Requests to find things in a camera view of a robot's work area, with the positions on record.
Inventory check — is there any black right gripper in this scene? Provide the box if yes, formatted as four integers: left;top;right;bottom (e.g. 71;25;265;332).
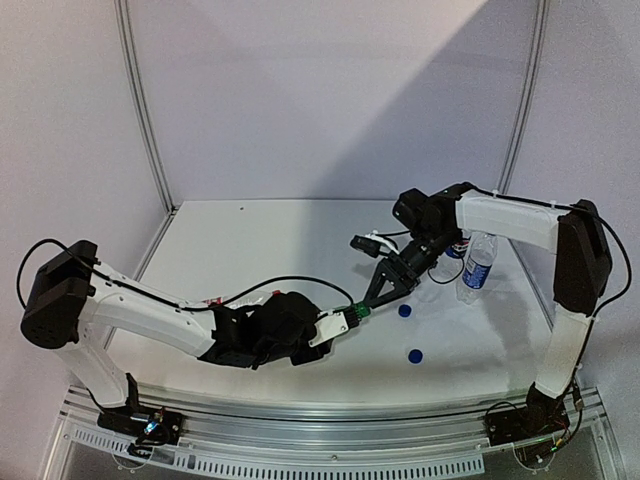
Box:
362;229;456;310

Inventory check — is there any blue Pepsi bottle cap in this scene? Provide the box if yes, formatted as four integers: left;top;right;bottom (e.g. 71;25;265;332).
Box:
398;304;412;318

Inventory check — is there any green plastic bottle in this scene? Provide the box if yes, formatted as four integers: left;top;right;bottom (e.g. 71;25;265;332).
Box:
338;302;371;330

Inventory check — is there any clear Pepsi bottle blue label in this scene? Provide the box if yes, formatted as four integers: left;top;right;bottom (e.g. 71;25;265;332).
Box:
445;237;471;260

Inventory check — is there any clear bottle small blue label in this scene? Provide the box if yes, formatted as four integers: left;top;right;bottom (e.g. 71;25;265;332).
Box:
456;233;499;305

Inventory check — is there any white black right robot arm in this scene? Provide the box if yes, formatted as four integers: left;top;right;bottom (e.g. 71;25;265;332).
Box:
363;182;612;436

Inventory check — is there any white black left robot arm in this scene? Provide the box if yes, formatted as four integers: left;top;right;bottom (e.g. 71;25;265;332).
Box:
19;240;332;434

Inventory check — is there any clear bottle red label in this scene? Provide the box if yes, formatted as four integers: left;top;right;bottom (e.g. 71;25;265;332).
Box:
194;288;283;312

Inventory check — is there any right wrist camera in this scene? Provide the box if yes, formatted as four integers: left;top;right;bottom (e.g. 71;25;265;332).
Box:
349;231;400;258

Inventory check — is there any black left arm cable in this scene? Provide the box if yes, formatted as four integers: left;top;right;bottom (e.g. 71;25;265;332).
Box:
17;238;354;314

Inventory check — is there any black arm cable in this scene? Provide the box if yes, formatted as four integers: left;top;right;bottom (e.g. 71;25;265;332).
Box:
374;184;632;401
17;238;354;314

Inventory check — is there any aluminium front rail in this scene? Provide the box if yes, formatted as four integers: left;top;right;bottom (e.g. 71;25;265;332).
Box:
42;385;626;479

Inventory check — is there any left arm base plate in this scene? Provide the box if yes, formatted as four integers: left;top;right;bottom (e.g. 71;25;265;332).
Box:
97;406;185;446

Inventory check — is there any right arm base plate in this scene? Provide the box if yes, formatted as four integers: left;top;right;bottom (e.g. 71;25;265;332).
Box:
483;401;583;451

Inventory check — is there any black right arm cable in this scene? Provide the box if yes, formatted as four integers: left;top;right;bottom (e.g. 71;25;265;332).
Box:
374;184;632;401

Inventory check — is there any right aluminium corner post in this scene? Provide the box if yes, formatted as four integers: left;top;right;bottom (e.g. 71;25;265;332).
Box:
497;0;550;193

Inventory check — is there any aluminium corner post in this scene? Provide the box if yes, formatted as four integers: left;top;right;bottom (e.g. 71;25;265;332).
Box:
497;0;550;193
114;0;177;215

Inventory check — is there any left aluminium corner post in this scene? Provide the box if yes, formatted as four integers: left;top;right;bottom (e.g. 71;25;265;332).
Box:
114;0;177;215

